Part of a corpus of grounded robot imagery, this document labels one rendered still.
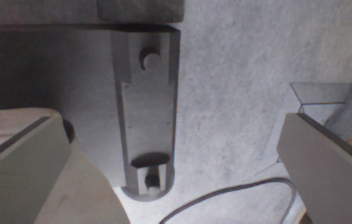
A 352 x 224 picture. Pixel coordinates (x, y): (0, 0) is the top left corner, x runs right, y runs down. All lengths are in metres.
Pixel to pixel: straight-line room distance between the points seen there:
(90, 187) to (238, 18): 0.63
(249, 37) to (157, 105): 0.43
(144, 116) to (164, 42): 0.19
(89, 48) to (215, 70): 0.44
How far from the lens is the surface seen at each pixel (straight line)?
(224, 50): 0.73
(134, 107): 0.49
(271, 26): 0.81
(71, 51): 0.47
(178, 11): 0.47
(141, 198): 0.69
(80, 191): 0.31
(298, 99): 1.02
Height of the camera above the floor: 0.62
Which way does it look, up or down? 57 degrees down
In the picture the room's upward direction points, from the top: 151 degrees clockwise
